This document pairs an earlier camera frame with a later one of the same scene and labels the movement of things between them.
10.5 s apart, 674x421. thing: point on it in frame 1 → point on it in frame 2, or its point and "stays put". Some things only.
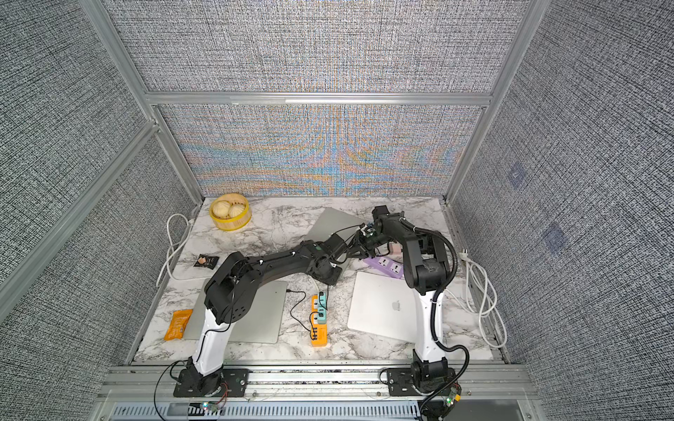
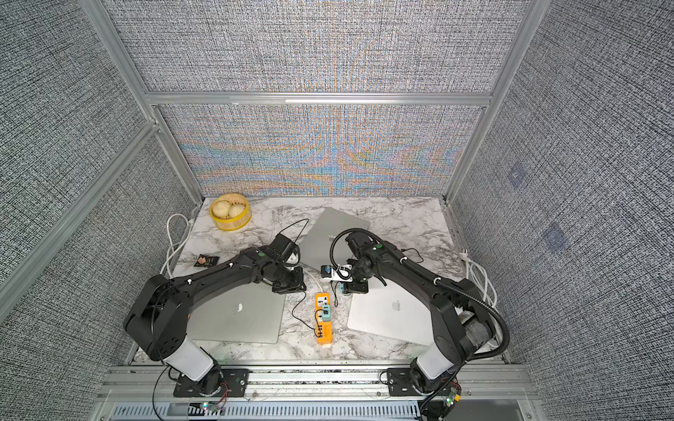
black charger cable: (326, 307) → (335, 293)
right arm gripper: (360, 236) → (351, 287)
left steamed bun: (220, 209) stays put
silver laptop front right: (383, 305) stays put
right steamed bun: (236, 209) stays put
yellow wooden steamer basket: (230, 211) stays put
